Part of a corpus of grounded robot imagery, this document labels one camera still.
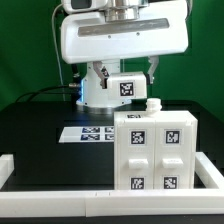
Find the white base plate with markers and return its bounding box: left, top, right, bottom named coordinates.
left=59, top=126, right=114, bottom=143

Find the white cable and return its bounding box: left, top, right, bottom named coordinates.
left=50, top=2, right=73, bottom=101

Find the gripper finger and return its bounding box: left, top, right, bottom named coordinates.
left=147, top=56, right=159, bottom=84
left=93, top=61, right=107, bottom=89

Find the white cabinet top block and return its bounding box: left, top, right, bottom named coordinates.
left=107, top=72, right=147, bottom=100

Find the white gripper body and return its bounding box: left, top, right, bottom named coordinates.
left=61, top=1, right=188, bottom=64

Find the white cabinet door panel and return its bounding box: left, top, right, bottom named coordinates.
left=154, top=120, right=197, bottom=190
left=114, top=119, right=155, bottom=190

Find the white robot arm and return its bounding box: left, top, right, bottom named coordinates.
left=61, top=0, right=192, bottom=113

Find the black cable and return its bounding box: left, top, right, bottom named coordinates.
left=15, top=83, right=83, bottom=103

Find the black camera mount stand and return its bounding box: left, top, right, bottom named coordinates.
left=71, top=64, right=82, bottom=82

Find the white cabinet body box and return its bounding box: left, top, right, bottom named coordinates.
left=113, top=97, right=199, bottom=191

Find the white U-shaped obstacle frame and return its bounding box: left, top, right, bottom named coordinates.
left=0, top=152, right=224, bottom=218

